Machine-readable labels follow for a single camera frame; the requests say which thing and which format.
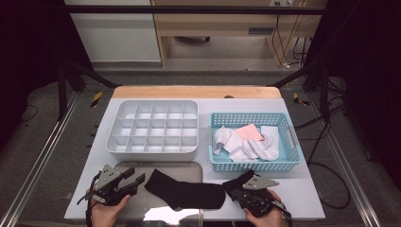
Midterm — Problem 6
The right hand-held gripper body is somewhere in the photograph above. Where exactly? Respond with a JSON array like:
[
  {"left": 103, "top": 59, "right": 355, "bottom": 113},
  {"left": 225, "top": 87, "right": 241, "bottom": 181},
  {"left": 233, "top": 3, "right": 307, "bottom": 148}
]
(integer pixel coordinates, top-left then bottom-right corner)
[{"left": 238, "top": 174, "right": 280, "bottom": 218}]

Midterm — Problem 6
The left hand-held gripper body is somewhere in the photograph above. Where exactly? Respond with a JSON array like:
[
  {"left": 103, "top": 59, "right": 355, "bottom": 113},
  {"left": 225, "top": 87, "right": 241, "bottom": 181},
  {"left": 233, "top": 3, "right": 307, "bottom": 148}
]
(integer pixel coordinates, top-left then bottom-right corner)
[{"left": 84, "top": 164, "right": 127, "bottom": 206}]

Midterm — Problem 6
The white compartment storage box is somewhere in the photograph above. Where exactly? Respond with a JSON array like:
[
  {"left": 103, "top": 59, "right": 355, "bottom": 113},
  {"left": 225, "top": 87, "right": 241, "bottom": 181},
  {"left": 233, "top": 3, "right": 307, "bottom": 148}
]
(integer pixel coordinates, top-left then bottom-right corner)
[{"left": 105, "top": 99, "right": 200, "bottom": 163}]

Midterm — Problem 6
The transparent grey box lid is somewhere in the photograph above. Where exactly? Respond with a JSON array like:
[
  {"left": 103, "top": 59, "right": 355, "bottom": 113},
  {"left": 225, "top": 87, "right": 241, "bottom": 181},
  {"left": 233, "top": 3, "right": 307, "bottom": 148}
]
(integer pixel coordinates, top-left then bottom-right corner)
[{"left": 112, "top": 161, "right": 204, "bottom": 227}]

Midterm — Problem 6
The white sock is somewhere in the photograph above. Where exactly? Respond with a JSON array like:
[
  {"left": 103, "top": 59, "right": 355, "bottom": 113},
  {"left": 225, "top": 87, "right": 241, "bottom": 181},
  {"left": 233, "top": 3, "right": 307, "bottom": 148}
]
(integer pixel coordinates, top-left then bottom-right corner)
[
  {"left": 241, "top": 125, "right": 281, "bottom": 162},
  {"left": 213, "top": 125, "right": 258, "bottom": 163}
]

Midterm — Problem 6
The pink sock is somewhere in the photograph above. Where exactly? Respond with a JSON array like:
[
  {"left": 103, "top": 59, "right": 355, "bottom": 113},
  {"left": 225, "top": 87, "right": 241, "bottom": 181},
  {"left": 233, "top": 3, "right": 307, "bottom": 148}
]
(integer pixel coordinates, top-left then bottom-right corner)
[{"left": 235, "top": 123, "right": 265, "bottom": 143}]

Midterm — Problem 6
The blue perforated plastic basket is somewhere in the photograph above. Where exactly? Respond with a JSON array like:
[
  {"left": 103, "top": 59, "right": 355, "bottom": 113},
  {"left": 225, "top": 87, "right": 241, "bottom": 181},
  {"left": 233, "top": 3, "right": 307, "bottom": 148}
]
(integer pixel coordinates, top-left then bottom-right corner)
[{"left": 208, "top": 112, "right": 303, "bottom": 173}]

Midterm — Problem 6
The person's right hand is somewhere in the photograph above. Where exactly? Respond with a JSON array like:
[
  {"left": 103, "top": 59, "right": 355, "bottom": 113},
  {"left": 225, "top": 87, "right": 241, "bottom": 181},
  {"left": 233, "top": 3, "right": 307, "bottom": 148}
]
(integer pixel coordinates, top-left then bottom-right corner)
[{"left": 244, "top": 190, "right": 285, "bottom": 227}]

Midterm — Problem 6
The person's left hand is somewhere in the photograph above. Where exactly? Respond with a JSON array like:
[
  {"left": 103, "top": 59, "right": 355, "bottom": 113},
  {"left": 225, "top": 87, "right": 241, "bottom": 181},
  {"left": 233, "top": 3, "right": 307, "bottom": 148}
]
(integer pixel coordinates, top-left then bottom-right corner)
[{"left": 89, "top": 194, "right": 132, "bottom": 227}]

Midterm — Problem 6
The yellow black tape strip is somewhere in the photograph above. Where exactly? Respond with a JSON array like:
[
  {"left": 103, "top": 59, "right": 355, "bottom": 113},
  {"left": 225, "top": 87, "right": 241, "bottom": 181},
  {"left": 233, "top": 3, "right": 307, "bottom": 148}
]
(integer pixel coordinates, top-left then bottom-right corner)
[
  {"left": 292, "top": 92, "right": 311, "bottom": 107},
  {"left": 90, "top": 91, "right": 104, "bottom": 109}
]

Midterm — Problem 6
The black metal stand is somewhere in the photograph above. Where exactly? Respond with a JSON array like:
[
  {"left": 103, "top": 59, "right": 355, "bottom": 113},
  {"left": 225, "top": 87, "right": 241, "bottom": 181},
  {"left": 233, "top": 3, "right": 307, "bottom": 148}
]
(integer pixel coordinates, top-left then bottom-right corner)
[
  {"left": 270, "top": 61, "right": 331, "bottom": 123},
  {"left": 57, "top": 60, "right": 120, "bottom": 121}
]

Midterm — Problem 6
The white cabinet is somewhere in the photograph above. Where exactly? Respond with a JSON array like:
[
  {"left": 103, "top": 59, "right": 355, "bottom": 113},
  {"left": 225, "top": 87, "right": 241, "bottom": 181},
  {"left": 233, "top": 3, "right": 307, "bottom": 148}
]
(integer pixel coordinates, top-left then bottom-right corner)
[{"left": 64, "top": 0, "right": 163, "bottom": 63}]

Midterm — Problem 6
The dark curtain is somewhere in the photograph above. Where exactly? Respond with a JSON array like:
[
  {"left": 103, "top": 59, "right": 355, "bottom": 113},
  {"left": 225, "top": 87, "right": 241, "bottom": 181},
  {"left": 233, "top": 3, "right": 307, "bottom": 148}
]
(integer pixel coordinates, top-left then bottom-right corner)
[
  {"left": 302, "top": 0, "right": 401, "bottom": 190},
  {"left": 0, "top": 0, "right": 96, "bottom": 152}
]

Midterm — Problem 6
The black horizontal bar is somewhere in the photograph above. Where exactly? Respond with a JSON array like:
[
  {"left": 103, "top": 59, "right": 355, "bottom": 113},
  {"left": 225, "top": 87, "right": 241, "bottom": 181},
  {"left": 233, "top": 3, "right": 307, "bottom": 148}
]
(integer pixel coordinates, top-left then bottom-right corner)
[{"left": 61, "top": 4, "right": 330, "bottom": 16}]

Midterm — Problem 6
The wooden desk unit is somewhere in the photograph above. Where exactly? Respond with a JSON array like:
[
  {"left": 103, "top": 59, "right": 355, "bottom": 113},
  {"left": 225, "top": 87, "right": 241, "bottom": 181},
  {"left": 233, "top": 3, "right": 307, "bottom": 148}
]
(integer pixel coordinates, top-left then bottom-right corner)
[{"left": 150, "top": 0, "right": 329, "bottom": 68}]

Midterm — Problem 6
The white power strip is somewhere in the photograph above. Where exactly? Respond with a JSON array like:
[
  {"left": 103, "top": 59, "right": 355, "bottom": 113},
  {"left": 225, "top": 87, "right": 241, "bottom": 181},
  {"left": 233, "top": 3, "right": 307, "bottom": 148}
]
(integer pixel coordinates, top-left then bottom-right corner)
[{"left": 269, "top": 0, "right": 296, "bottom": 8}]

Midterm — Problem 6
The right hand-held gripper cable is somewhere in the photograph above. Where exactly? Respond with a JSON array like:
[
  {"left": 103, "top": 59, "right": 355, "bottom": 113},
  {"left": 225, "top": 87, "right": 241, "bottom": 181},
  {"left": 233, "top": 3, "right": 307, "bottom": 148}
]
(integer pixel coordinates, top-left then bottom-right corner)
[{"left": 270, "top": 201, "right": 293, "bottom": 227}]

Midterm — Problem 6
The aluminium rail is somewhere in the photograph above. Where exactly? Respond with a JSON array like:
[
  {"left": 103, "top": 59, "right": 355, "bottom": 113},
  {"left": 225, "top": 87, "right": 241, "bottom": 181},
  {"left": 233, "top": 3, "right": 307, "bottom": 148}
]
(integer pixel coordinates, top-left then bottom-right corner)
[
  {"left": 0, "top": 91, "right": 82, "bottom": 227},
  {"left": 306, "top": 93, "right": 383, "bottom": 227}
]

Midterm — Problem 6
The looped black floor cable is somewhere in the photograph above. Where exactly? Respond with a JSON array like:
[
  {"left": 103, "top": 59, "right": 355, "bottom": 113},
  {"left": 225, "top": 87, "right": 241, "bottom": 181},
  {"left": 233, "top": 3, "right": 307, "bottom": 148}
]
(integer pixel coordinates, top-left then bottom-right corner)
[{"left": 306, "top": 162, "right": 352, "bottom": 210}]

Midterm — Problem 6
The black cable bundle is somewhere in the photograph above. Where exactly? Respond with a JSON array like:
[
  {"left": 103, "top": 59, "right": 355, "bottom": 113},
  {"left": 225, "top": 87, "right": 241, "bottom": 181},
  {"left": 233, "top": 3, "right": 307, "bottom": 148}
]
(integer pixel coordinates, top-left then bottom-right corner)
[{"left": 292, "top": 37, "right": 313, "bottom": 69}]

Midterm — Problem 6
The yellow cable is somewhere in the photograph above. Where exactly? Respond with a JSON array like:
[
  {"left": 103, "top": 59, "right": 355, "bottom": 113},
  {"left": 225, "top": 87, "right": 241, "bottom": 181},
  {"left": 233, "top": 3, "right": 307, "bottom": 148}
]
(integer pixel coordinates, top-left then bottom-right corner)
[{"left": 271, "top": 0, "right": 308, "bottom": 66}]

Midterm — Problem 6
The thin black hanging cable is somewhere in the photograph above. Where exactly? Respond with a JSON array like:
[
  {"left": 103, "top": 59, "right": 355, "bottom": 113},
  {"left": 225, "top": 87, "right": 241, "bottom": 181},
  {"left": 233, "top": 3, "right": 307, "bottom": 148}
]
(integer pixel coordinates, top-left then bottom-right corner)
[{"left": 271, "top": 1, "right": 287, "bottom": 65}]

